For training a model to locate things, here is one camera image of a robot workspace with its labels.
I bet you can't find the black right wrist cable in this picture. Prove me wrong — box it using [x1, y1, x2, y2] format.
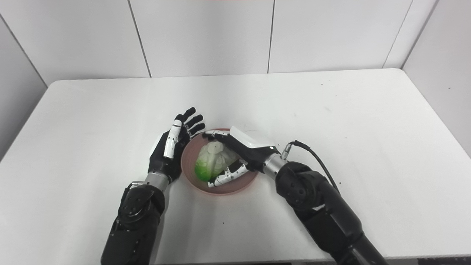
[280, 140, 341, 194]

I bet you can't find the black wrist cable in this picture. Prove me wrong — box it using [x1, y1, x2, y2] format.
[280, 140, 341, 194]
[121, 180, 145, 206]

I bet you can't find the pink plate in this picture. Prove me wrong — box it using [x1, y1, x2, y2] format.
[180, 128, 259, 195]

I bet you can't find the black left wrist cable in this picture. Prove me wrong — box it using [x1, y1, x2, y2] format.
[121, 180, 145, 206]

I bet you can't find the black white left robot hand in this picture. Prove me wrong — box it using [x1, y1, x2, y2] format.
[148, 107, 206, 184]

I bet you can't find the green white toy cabbage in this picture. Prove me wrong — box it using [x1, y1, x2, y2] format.
[194, 142, 240, 183]

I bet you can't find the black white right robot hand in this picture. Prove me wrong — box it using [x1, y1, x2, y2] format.
[202, 126, 281, 188]

